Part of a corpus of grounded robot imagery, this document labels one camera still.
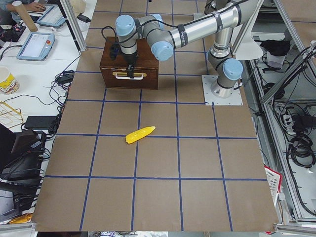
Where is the teach pendant tablet near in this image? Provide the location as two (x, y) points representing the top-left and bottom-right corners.
(16, 33), (55, 61)

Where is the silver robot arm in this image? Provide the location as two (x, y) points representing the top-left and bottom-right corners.
(115, 0), (258, 98)

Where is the person hand on mouse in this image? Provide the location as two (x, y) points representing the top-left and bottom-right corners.
(26, 2), (46, 12)

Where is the cardboard tube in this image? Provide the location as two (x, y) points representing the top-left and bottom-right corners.
(12, 0), (38, 32)

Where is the gold wire rack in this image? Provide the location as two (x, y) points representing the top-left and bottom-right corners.
(0, 101), (24, 128)

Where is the dark brown wooden drawer box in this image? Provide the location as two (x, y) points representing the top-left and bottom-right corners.
(99, 37), (159, 90)

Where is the teach pendant tablet far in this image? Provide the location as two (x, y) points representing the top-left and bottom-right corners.
(37, 4), (65, 28)

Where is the popcorn paper cup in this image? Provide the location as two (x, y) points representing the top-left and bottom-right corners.
(0, 66), (20, 94)

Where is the black power adapter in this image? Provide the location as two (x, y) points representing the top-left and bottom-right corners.
(24, 116), (56, 130)

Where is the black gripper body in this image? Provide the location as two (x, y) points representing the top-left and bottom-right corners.
(111, 42), (137, 65)

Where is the yellow toy corn cob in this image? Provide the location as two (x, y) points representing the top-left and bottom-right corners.
(125, 126), (156, 144)

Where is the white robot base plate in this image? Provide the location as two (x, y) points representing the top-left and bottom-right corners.
(201, 75), (243, 106)

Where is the white and red basket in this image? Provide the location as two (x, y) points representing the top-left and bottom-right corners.
(264, 166), (282, 206)

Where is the black cloth on cup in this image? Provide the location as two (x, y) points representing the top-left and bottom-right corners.
(260, 40), (291, 56)

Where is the teach pendant tablet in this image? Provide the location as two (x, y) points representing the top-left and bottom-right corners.
(37, 4), (65, 28)
(16, 33), (55, 61)

